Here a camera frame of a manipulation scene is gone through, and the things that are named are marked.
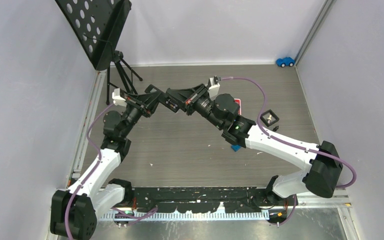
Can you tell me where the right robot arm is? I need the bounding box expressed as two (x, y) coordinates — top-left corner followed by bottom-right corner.
(166, 84), (343, 205)

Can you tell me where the black perforated music stand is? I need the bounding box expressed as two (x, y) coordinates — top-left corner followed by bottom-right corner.
(55, 0), (143, 94)

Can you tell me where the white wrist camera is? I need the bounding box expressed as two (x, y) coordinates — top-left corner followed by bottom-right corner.
(207, 76), (222, 99)
(111, 88), (127, 107)

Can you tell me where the blue toy car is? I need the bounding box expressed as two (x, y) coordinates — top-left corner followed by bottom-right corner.
(275, 56), (295, 68)

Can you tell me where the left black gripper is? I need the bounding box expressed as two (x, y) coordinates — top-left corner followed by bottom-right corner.
(120, 91), (163, 138)

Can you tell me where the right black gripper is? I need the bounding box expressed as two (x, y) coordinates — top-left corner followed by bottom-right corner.
(166, 84), (225, 130)

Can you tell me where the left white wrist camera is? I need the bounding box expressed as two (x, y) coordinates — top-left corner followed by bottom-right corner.
(111, 88), (127, 107)

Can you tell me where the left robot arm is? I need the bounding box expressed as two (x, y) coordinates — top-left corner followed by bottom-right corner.
(50, 85), (165, 240)

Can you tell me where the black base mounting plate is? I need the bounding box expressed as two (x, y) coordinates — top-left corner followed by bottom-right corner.
(114, 186), (299, 215)

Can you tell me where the blue toy brick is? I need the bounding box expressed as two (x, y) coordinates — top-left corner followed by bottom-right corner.
(230, 145), (242, 152)

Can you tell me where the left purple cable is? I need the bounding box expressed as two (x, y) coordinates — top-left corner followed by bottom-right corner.
(64, 103), (115, 239)

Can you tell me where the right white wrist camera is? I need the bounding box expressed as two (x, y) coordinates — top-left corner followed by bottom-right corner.
(207, 76), (222, 99)

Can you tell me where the white red remote control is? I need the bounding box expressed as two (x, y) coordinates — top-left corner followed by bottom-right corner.
(234, 98), (241, 115)

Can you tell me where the small black square frame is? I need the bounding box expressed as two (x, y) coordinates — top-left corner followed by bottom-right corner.
(259, 109), (280, 127)

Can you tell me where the black remote control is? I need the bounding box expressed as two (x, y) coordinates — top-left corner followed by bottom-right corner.
(144, 84), (179, 113)

